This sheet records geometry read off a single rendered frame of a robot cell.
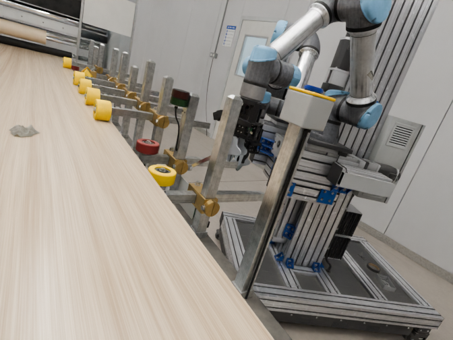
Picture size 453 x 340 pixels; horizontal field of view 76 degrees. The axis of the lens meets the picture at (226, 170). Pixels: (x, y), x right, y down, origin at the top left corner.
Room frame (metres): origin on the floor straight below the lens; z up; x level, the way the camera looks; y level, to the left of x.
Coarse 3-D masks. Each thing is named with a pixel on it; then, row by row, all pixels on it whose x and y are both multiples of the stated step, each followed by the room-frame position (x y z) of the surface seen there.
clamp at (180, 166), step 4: (164, 152) 1.07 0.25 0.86; (168, 152) 1.05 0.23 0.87; (172, 152) 1.06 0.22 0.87; (172, 156) 1.02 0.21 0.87; (172, 160) 1.01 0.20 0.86; (176, 160) 0.99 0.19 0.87; (180, 160) 1.00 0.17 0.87; (184, 160) 1.02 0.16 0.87; (168, 164) 1.03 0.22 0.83; (172, 164) 1.00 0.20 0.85; (176, 164) 0.99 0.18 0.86; (180, 164) 0.98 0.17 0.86; (184, 164) 0.99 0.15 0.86; (172, 168) 1.00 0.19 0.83; (176, 168) 0.98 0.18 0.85; (180, 168) 0.99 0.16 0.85; (184, 168) 1.00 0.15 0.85; (176, 172) 0.98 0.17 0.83; (180, 172) 0.99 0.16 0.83; (184, 172) 1.00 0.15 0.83
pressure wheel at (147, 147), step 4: (140, 140) 0.98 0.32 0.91; (144, 140) 1.00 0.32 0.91; (148, 140) 0.99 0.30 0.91; (152, 140) 1.02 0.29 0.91; (136, 144) 0.97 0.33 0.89; (140, 144) 0.95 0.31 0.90; (144, 144) 0.95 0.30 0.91; (148, 144) 0.96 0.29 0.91; (152, 144) 0.97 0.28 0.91; (156, 144) 0.99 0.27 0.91; (136, 148) 0.96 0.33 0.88; (140, 148) 0.95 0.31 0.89; (144, 148) 0.95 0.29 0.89; (148, 148) 0.95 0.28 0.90; (152, 148) 0.96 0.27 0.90; (156, 148) 0.98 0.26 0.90; (144, 152) 0.95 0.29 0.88; (148, 152) 0.96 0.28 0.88; (152, 152) 0.96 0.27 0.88; (156, 152) 0.98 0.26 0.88
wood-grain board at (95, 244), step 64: (0, 64) 1.67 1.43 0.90; (0, 128) 0.74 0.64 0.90; (64, 128) 0.89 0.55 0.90; (0, 192) 0.45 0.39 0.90; (64, 192) 0.52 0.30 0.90; (128, 192) 0.59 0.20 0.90; (0, 256) 0.31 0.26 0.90; (64, 256) 0.35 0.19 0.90; (128, 256) 0.38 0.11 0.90; (192, 256) 0.43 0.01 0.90; (0, 320) 0.23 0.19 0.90; (64, 320) 0.25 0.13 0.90; (128, 320) 0.27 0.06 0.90; (192, 320) 0.30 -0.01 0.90; (256, 320) 0.33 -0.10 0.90
